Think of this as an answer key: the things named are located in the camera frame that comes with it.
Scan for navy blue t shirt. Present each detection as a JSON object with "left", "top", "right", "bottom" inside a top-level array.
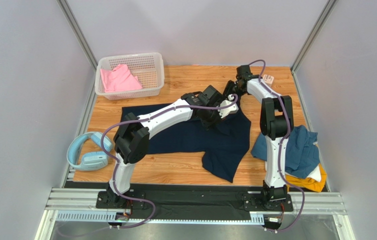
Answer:
[{"left": 120, "top": 101, "right": 252, "bottom": 184}]

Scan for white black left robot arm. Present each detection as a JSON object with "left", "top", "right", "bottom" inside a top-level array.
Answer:
[{"left": 96, "top": 85, "right": 233, "bottom": 209}]

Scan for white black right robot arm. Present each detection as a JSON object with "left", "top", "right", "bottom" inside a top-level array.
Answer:
[{"left": 223, "top": 64, "right": 294, "bottom": 211}]

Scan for small pink white box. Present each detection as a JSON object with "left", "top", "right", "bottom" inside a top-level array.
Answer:
[{"left": 262, "top": 74, "right": 275, "bottom": 87}]

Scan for white perforated plastic basket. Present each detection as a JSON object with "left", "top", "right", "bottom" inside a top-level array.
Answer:
[{"left": 94, "top": 52, "right": 165, "bottom": 100}]

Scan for teal blue t shirt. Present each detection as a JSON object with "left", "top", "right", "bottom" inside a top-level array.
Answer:
[{"left": 250, "top": 124, "right": 321, "bottom": 180}]

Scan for pink t shirt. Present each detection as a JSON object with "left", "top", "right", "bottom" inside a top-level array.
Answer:
[{"left": 100, "top": 64, "right": 143, "bottom": 93}]

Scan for white t shirt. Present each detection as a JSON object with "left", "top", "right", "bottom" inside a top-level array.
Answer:
[{"left": 264, "top": 161, "right": 322, "bottom": 186}]

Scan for yellow t shirt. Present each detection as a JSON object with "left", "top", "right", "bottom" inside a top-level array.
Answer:
[{"left": 285, "top": 163, "right": 327, "bottom": 193}]

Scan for light blue headphones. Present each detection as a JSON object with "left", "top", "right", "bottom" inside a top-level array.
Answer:
[{"left": 66, "top": 131, "right": 113, "bottom": 171}]

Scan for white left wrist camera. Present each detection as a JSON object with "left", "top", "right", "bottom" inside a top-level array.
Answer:
[{"left": 218, "top": 94, "right": 239, "bottom": 119}]

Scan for right corner aluminium post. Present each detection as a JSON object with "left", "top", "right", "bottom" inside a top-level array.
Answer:
[{"left": 290, "top": 0, "right": 338, "bottom": 74}]

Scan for corner aluminium post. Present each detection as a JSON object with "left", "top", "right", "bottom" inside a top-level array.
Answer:
[
  {"left": 290, "top": 0, "right": 338, "bottom": 74},
  {"left": 57, "top": 0, "right": 99, "bottom": 71}
]

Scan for aluminium front rail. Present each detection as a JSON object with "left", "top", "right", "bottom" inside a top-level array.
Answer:
[{"left": 35, "top": 183, "right": 355, "bottom": 240}]

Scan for left corner aluminium post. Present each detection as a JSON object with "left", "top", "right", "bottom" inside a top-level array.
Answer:
[{"left": 57, "top": 0, "right": 99, "bottom": 71}]

